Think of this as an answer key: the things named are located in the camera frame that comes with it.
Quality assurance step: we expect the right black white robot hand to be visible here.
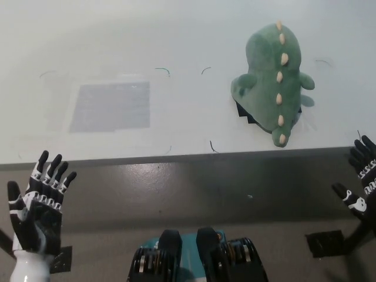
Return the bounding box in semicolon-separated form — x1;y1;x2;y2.
331;135;376;236

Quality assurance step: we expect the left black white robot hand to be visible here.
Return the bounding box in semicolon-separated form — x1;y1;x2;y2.
7;150;78;256

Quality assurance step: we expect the green plush dinosaur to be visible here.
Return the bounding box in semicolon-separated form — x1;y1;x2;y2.
230;19;316;149

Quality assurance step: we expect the black diagonal stand bar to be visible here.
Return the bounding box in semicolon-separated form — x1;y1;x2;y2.
343;219;371;256
0;228;16;259

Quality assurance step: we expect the black floor tape square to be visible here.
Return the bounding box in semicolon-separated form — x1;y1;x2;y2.
48;246;73;273
305;230;346;259

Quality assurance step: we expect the grey clear tape patch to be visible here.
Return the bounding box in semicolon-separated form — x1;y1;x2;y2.
69;81;151;133

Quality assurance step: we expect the black tape patch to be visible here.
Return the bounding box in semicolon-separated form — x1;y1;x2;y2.
234;99;304;127

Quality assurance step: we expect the black teal robot torso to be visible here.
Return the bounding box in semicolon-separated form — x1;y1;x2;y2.
126;226;270;282

